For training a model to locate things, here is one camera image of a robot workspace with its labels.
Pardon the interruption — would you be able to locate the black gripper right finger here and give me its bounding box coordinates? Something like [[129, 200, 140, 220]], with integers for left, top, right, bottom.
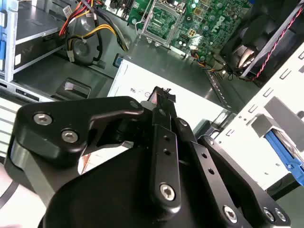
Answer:
[[175, 118, 292, 225]]

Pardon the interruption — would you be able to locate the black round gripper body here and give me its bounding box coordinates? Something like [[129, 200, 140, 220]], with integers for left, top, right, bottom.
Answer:
[[44, 142, 271, 228]]

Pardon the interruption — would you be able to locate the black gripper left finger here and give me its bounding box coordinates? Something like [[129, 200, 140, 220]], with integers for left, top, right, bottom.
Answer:
[[9, 86, 182, 214]]

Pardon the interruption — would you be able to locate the hard disk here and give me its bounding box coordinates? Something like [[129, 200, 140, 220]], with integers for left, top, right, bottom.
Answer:
[[265, 129, 304, 188]]

